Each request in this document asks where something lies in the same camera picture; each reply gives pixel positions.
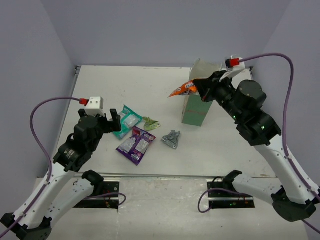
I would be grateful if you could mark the purple snack packet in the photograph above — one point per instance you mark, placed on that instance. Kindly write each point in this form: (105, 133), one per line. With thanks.
(134, 148)

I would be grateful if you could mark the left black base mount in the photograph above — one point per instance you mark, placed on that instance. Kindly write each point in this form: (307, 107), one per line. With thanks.
(107, 202)

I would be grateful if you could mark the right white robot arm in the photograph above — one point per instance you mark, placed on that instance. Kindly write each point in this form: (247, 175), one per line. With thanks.
(294, 196)

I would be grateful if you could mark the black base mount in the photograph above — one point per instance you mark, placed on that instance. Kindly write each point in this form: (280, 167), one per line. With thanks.
(107, 202)
(224, 200)

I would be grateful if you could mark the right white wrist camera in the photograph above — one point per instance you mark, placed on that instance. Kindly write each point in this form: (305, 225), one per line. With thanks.
(233, 66)

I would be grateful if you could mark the orange snack packet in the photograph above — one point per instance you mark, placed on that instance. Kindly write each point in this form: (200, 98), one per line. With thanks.
(184, 90)

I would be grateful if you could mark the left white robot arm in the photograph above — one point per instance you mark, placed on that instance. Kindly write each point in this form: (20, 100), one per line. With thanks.
(35, 219)

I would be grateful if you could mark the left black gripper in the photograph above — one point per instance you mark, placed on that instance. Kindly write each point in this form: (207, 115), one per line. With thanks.
(105, 122)

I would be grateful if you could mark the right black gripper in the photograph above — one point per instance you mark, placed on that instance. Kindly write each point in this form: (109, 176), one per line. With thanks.
(207, 87)

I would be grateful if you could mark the silver foil wrapper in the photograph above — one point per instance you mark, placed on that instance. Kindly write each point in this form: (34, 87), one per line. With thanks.
(171, 139)

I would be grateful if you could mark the small green wrapper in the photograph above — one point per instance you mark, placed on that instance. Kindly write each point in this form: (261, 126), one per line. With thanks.
(150, 124)

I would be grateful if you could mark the green paper bag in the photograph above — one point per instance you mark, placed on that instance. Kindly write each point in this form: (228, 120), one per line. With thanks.
(194, 110)

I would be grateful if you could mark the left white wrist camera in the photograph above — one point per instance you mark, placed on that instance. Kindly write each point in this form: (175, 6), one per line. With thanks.
(95, 106)

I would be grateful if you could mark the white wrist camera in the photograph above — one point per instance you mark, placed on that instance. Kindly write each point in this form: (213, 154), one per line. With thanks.
(233, 66)
(95, 106)

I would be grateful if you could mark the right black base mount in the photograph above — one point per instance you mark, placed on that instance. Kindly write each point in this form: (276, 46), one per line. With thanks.
(224, 200)

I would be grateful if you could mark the teal snack packet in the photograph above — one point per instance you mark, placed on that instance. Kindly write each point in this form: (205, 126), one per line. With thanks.
(128, 120)

